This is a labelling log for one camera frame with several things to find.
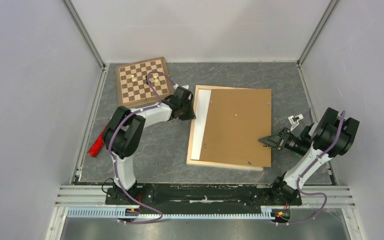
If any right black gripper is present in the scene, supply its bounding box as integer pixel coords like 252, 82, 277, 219
258, 126, 310, 156

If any printed photo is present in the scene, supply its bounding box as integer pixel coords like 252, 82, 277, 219
190, 89, 212, 161

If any brown cardboard backing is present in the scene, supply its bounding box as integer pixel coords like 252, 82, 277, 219
199, 88, 272, 168

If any wooden picture frame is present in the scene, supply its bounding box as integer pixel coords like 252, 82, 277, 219
186, 85, 264, 172

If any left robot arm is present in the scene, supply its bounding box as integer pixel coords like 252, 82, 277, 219
102, 85, 196, 204

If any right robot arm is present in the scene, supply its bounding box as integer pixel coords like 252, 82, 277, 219
258, 107, 360, 205

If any white chess piece right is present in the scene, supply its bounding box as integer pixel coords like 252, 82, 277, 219
152, 74, 159, 83

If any white chess piece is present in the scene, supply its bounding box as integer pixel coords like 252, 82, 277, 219
131, 74, 138, 82
152, 74, 159, 83

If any wooden chessboard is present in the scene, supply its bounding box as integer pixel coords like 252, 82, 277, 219
115, 56, 174, 108

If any white chess piece left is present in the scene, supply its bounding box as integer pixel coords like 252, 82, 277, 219
131, 74, 138, 82

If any red toy microphone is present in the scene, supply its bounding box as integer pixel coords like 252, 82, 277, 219
87, 125, 108, 158

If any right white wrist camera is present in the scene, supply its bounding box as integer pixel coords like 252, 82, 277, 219
288, 114, 304, 132

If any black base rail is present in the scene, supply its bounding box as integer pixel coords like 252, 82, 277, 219
105, 182, 303, 208

